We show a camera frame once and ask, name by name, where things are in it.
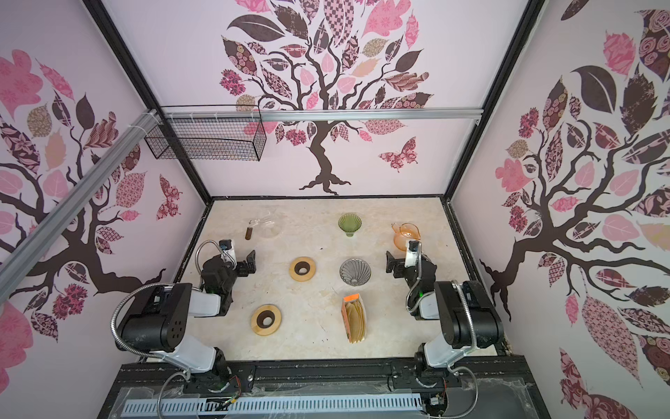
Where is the aluminium rail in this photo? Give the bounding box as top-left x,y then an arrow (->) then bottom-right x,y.
164,108 -> 483,122
1,110 -> 159,302

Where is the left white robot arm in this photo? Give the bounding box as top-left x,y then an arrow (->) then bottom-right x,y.
111,251 -> 256,380

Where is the white slotted cable duct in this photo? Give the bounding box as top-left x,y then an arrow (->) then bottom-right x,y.
120,394 -> 423,418

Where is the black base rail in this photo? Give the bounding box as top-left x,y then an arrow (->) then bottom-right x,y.
99,355 -> 549,418

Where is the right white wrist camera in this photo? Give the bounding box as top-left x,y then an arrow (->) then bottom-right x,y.
405,240 -> 422,268

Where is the black wire basket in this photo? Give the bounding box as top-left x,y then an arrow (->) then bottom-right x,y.
144,105 -> 268,162

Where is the back aluminium rail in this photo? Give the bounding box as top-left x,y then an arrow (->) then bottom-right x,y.
164,108 -> 483,122

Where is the left aluminium rail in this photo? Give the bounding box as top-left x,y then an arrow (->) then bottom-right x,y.
1,110 -> 159,302

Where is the green glass dripper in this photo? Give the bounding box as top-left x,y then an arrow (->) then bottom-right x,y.
338,213 -> 362,237

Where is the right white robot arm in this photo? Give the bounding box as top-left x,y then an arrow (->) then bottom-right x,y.
386,250 -> 504,370

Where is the wooden dripper ring holder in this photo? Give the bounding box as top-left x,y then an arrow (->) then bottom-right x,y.
289,257 -> 317,282

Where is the clear glass carafe brown handle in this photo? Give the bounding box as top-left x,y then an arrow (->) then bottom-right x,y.
244,215 -> 284,240

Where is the grey glass dripper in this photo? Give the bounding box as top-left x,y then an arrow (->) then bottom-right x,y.
338,258 -> 372,286

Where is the left metal conduit cable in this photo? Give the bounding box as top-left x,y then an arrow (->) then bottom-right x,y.
109,239 -> 223,419

